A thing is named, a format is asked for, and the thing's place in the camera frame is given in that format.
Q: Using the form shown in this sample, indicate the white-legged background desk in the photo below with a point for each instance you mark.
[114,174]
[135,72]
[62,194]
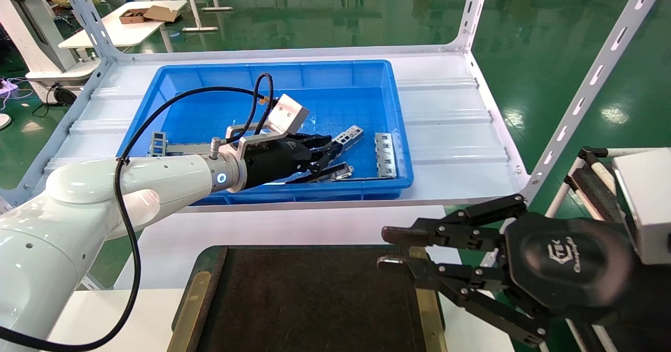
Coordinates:
[199,6]

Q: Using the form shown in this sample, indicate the black container tray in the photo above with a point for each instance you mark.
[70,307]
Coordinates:
[314,299]

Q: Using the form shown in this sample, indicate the blue plastic bin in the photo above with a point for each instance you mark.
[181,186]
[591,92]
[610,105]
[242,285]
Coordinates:
[341,79]

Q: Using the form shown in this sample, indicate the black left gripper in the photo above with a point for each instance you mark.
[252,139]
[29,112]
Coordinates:
[272,160]

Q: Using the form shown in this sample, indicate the white slotted metal rack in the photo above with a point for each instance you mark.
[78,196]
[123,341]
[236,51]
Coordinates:
[592,79]

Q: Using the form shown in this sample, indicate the dark long metal bracket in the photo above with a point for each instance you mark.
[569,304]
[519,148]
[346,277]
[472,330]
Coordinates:
[343,172]

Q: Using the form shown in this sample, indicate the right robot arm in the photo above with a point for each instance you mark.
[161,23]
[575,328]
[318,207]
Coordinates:
[639,310]

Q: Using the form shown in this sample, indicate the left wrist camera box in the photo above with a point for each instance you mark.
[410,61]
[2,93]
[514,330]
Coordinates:
[285,116]

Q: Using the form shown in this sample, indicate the slotted silver metal bracket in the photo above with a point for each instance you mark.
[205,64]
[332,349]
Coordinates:
[378,155]

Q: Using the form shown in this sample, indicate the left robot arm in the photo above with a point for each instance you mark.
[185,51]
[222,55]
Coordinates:
[105,194]

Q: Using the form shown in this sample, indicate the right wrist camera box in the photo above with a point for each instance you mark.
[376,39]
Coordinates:
[650,205]

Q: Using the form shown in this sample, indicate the white background table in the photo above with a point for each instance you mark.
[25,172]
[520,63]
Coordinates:
[126,32]

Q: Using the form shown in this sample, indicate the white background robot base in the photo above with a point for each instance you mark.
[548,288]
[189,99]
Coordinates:
[31,32]

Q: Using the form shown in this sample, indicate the flat cardboard lid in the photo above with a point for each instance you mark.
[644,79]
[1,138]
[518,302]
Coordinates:
[161,13]

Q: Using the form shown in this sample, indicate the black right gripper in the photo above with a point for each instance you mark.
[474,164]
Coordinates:
[571,268]

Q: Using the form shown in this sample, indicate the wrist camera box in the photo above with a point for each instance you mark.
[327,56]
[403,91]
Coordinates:
[285,116]
[650,205]

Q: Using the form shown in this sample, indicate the grey windowed metal bracket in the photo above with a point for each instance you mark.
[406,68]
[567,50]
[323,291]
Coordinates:
[158,143]

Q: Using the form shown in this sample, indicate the perforated grey metal bracket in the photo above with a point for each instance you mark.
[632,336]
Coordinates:
[356,130]

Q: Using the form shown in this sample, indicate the open cardboard box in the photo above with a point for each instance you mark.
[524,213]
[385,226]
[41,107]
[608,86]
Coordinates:
[131,17]

